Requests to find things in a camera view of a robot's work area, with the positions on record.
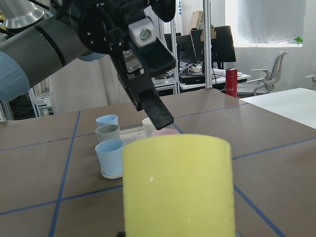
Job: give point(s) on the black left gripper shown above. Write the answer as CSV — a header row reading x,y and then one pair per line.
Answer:
x,y
121,29

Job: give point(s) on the cream white plastic cup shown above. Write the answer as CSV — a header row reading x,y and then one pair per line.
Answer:
x,y
148,127

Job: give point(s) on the pink plastic cup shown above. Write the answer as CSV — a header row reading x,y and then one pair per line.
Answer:
x,y
164,131

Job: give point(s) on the yellow plastic cup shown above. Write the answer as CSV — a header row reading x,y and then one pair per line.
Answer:
x,y
178,186

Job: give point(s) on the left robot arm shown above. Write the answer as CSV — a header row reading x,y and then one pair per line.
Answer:
x,y
40,45

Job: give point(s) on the light blue cup back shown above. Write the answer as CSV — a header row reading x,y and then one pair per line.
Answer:
x,y
106,120

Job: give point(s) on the light blue cup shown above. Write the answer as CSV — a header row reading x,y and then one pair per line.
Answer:
x,y
109,154
106,120

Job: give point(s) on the grey plastic cup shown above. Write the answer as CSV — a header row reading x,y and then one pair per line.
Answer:
x,y
107,132

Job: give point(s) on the light blue cup front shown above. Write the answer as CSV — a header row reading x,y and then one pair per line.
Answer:
x,y
109,154

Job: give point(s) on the black computer monitor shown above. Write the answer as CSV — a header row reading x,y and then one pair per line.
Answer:
x,y
222,46

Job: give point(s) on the red thermos bottle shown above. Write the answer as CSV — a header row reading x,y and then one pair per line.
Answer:
x,y
231,82

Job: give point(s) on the white office chair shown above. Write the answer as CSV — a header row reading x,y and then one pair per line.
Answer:
x,y
265,84

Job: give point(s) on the aluminium frame post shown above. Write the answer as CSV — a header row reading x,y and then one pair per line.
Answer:
x,y
207,43

